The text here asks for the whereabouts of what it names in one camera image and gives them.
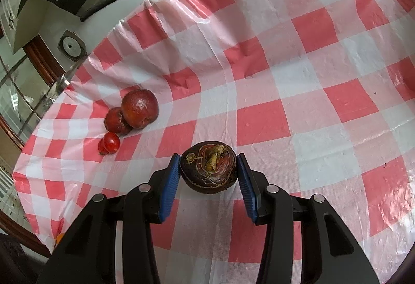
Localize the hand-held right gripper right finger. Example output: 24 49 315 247
237 153 380 284

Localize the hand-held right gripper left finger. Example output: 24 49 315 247
36 154 181 284

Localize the dark brown water chestnut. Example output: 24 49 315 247
180 141 239 194

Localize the small dark red apple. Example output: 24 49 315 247
104 107 132 135

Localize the large dark red apple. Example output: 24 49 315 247
121 89 159 129

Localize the red white checked tablecloth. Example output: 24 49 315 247
13 0 415 284

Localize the stainless steel bowl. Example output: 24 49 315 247
52 63 81 93

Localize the round grey dial device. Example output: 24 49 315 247
58 30 86 59

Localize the glass door with metal bars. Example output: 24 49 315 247
0 53 56 142

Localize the grey cabinet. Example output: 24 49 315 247
13 0 46 54

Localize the brown wooden door frame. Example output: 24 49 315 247
24 36 65 86

